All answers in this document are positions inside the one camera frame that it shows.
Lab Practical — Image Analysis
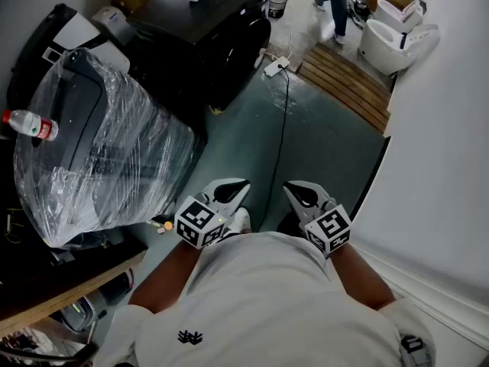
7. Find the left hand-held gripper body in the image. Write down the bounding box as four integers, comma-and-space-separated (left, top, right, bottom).
174, 192, 231, 250

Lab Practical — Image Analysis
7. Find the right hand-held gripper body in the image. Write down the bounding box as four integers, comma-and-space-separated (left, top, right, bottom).
304, 195, 352, 259

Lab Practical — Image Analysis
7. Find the black washing machine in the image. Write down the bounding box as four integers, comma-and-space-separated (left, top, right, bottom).
125, 0, 272, 111

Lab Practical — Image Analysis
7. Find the person's left forearm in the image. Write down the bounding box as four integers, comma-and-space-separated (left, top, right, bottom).
128, 239, 202, 315

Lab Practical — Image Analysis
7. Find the person's right forearm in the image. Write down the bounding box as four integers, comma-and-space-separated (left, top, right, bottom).
327, 242, 397, 312

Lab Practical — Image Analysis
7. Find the plastic-wrapped grey washing machine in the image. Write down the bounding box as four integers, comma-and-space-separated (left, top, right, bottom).
13, 47, 209, 248

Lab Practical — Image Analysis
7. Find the person's white shoe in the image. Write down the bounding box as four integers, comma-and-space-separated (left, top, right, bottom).
230, 206, 252, 235

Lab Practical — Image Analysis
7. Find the person's dark shoe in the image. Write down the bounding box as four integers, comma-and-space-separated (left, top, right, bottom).
276, 211, 307, 239

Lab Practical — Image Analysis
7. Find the person's white shirt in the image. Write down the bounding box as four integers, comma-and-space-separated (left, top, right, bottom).
93, 230, 436, 367

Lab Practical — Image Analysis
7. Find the dark appliance with red trim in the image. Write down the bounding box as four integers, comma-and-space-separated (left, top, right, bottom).
99, 268, 135, 305

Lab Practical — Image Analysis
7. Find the wooden slat platform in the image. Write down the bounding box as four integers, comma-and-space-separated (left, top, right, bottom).
296, 42, 393, 134

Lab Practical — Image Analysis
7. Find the black wooden-edged table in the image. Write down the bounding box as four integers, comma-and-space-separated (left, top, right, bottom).
0, 226, 149, 338

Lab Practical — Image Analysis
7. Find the silver appliance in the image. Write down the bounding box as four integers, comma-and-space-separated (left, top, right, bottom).
59, 295, 99, 333

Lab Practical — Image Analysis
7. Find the large white toilet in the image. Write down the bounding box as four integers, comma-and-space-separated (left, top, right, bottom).
358, 18, 441, 76

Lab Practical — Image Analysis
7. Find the black bucket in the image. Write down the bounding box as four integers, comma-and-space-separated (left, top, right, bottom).
267, 0, 289, 19

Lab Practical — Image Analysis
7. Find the black round appliance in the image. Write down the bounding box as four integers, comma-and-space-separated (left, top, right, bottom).
347, 0, 371, 28

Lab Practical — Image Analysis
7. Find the clear red-label water bottle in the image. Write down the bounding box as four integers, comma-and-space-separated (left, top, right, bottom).
2, 109, 60, 141

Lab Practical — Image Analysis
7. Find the small white toilet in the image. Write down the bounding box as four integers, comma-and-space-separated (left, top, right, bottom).
372, 0, 425, 34

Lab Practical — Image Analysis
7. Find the glossy black tray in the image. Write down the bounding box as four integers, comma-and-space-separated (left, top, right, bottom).
0, 326, 100, 367

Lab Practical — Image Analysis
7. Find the black and white appliance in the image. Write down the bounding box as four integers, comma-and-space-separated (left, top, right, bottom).
7, 2, 131, 110

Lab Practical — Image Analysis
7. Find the black power cable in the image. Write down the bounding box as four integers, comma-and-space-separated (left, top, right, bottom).
256, 63, 291, 233

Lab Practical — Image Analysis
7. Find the grey strap buckle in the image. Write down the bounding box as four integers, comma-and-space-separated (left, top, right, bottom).
400, 334, 426, 363

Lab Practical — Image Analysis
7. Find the white cable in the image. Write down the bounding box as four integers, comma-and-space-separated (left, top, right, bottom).
263, 0, 329, 63

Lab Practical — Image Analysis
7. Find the yellow wire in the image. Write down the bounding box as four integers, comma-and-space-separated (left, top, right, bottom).
3, 208, 24, 244

